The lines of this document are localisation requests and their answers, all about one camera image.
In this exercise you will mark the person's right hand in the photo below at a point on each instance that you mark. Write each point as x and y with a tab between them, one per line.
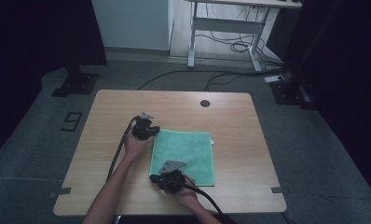
186	197

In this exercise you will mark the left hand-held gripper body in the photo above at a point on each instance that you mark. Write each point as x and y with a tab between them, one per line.
141	127

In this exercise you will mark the dark curtain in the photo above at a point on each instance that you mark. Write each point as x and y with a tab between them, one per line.
345	77
34	46

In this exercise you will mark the white desk frame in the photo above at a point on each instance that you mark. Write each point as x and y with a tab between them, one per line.
227	25

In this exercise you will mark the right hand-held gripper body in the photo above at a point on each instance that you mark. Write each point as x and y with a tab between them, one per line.
171	180

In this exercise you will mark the dark round table grommet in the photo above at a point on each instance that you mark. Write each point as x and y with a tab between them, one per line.
205	103

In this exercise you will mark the person's left hand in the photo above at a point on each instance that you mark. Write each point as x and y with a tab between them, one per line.
137	146

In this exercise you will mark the white power strip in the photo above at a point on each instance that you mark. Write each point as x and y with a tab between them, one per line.
274	79

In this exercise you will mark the black stand base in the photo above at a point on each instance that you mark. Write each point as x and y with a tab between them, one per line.
76	84
294	91

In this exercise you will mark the grey tape piece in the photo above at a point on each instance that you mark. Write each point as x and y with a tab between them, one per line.
278	189
62	191

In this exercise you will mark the white cabinet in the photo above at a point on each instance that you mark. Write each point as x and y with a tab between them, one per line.
130	21

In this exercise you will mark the green microfiber towel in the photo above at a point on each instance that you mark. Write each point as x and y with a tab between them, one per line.
183	155

